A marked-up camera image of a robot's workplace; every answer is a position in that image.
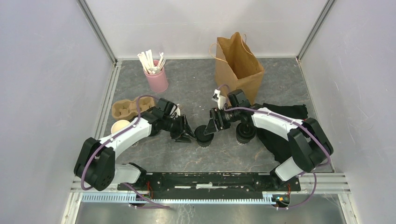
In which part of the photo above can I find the black cloth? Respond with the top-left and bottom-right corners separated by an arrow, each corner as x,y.
252,103 -> 308,163

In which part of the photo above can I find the black paper coffee cup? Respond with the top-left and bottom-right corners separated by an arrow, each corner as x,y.
236,136 -> 254,145
197,139 -> 213,148

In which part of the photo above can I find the stack of black lids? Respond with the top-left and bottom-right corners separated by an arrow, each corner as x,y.
149,125 -> 161,137

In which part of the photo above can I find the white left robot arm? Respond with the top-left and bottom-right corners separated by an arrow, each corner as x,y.
73,98 -> 196,191

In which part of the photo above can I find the brown paper bag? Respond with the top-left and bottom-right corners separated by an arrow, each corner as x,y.
209,32 -> 264,104

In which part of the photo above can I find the black plastic cup lid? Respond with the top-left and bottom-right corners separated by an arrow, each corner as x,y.
236,123 -> 256,137
194,125 -> 214,140

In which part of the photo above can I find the brown cardboard cup carrier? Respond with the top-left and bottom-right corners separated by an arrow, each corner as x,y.
111,97 -> 156,121

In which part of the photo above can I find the white wrapped straws bundle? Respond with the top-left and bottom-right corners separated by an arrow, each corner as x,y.
137,49 -> 166,75

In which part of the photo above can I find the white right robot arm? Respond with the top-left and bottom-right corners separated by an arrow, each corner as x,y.
203,88 -> 333,190

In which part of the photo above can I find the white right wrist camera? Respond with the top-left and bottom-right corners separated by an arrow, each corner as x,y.
212,89 -> 227,109

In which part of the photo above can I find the aluminium slotted cable duct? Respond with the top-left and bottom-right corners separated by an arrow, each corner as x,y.
69,173 -> 291,205

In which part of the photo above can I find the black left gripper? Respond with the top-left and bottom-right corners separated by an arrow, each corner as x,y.
163,115 -> 197,144

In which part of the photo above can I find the stack of paper cups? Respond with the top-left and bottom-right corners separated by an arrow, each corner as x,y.
111,119 -> 130,134

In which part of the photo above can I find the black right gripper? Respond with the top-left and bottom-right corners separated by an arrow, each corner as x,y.
204,107 -> 240,135

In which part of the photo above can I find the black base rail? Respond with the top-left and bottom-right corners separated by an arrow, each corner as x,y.
131,172 -> 301,199

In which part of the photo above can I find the pink straw holder cup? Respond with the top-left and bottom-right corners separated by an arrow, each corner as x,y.
143,66 -> 169,93

